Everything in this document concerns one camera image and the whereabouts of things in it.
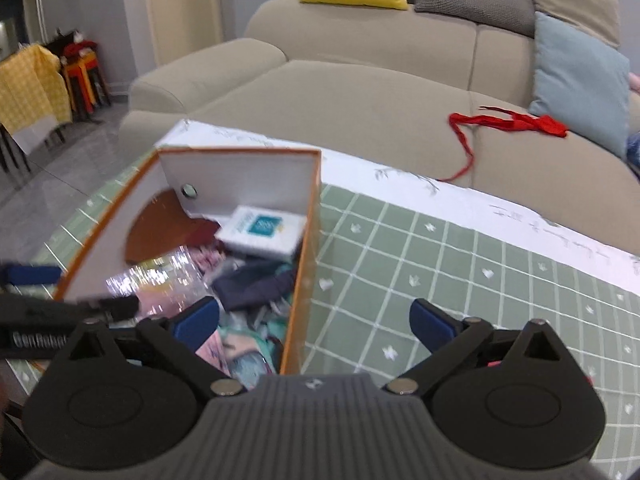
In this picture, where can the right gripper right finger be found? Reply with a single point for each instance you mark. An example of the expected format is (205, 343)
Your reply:
(466, 355)

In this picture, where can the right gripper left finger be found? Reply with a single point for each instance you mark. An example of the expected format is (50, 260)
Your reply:
(170, 345)

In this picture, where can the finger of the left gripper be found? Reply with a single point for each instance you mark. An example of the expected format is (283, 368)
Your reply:
(19, 274)

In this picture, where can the pink brocade drawstring pouch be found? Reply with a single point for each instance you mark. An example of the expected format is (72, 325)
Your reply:
(207, 259)

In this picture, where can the navy blue fabric garment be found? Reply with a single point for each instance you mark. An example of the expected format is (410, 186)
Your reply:
(254, 285)

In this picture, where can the brown leather pouch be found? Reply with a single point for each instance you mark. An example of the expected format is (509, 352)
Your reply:
(161, 229)

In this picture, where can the white tissue packet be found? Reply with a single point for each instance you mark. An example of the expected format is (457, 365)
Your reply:
(264, 233)

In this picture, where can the anime print pillow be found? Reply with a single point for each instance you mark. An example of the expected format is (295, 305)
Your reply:
(248, 344)

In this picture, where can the orange white storage box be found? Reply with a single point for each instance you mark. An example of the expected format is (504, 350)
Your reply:
(211, 183)

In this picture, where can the green grid tablecloth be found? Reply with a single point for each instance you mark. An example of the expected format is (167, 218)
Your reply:
(387, 237)

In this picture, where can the yellow cloth covered table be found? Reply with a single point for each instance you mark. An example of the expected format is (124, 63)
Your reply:
(34, 99)

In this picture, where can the red stacked stools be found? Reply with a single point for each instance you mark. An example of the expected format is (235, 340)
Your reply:
(85, 83)

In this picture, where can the red ribbon scarf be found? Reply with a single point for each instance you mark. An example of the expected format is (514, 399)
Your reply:
(509, 122)

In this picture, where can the beige sofa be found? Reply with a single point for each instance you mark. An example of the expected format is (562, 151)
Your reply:
(380, 84)

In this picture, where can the anime print cushion on sofa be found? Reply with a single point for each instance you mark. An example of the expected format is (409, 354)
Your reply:
(633, 141)

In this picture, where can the light blue cushion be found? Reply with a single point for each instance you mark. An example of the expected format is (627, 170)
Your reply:
(582, 82)

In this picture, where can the cream door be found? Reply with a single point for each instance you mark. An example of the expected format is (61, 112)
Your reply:
(181, 27)

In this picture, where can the striped grey cushion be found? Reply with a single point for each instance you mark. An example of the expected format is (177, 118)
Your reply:
(512, 15)

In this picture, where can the beige back cushion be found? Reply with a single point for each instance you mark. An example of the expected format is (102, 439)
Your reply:
(597, 18)

